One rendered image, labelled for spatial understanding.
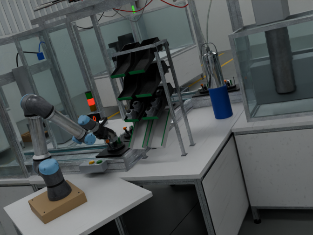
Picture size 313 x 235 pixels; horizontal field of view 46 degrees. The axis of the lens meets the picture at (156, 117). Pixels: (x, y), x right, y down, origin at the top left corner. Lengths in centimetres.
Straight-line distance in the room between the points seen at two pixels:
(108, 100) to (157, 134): 607
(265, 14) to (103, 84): 612
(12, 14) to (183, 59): 574
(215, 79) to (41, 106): 147
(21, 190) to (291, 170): 219
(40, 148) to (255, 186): 168
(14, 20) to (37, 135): 992
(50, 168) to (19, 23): 1014
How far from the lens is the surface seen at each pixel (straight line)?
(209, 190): 241
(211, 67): 307
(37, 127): 241
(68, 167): 293
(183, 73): 876
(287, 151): 288
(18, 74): 354
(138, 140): 262
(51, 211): 233
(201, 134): 291
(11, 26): 1208
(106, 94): 854
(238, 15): 329
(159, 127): 256
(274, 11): 279
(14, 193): 344
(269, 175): 300
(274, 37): 273
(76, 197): 236
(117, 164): 263
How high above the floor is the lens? 182
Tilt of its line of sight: 15 degrees down
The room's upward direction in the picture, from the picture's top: 16 degrees counter-clockwise
